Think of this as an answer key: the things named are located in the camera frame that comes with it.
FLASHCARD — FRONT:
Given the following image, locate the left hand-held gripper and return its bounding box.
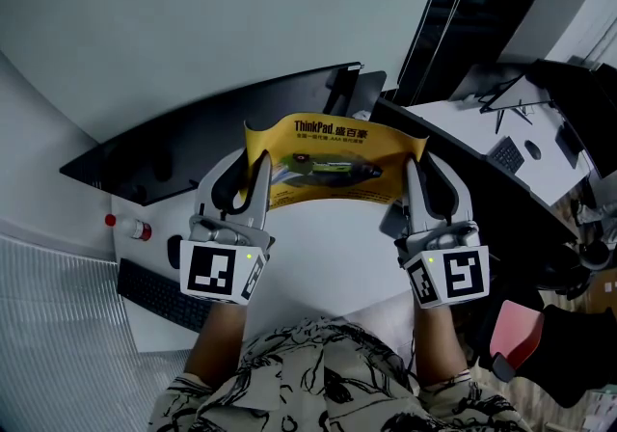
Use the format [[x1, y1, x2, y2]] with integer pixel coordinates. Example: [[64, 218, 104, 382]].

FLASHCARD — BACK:
[[179, 148, 277, 307]]

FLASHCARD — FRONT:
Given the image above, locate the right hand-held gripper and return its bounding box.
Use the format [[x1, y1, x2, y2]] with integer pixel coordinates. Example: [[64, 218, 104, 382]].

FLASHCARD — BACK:
[[393, 151, 492, 311]]

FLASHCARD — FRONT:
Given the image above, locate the yellow printed mouse pad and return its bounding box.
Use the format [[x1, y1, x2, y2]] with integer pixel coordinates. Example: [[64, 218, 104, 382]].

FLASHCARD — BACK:
[[243, 113, 430, 212]]

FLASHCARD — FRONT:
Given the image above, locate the person's left forearm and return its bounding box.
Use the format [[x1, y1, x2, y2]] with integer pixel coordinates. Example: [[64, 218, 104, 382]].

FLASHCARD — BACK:
[[184, 298, 248, 389]]

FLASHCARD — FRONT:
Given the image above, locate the person's right forearm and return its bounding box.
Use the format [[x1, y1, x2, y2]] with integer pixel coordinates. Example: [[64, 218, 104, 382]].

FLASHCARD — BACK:
[[413, 303, 471, 389]]

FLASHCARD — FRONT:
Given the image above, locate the black desk partition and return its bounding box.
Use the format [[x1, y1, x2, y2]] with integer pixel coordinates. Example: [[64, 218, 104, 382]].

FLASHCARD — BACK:
[[374, 96, 579, 246]]

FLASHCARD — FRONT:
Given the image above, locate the white desk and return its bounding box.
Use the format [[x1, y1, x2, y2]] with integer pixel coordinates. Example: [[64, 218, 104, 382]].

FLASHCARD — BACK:
[[110, 188, 416, 355], [403, 98, 595, 207]]

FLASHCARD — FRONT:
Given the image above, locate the wide black monitor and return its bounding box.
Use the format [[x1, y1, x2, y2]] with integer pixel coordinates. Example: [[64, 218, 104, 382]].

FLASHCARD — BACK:
[[59, 62, 363, 207]]

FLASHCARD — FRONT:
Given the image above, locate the small black keyboard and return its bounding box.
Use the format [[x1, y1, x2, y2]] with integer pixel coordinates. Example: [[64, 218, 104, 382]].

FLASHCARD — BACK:
[[485, 135, 526, 176]]

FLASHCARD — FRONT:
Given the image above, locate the clear bottle with red cap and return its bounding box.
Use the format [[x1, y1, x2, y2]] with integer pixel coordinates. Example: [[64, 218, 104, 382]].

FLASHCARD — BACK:
[[104, 212, 153, 243]]

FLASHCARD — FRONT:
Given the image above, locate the black monitor stand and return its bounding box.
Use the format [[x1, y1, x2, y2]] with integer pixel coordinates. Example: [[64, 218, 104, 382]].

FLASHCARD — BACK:
[[322, 69, 388, 122]]

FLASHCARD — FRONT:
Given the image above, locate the grey laptop stand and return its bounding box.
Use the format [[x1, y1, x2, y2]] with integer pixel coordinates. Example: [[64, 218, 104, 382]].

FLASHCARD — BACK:
[[478, 74, 556, 115]]

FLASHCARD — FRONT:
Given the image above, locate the dark glass door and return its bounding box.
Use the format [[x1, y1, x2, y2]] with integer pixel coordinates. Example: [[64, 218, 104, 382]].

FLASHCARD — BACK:
[[396, 0, 580, 106]]

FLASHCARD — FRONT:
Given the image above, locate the black office chair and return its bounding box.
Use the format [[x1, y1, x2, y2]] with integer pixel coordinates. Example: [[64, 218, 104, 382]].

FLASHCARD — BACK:
[[491, 227, 617, 411]]

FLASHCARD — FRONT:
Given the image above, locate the person's patterned shirt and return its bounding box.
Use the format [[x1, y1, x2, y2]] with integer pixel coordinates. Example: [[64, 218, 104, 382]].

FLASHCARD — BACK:
[[147, 316, 532, 432]]

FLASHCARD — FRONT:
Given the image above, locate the white ribbed panel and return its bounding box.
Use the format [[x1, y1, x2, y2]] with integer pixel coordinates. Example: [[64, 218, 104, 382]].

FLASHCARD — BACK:
[[0, 231, 194, 432]]

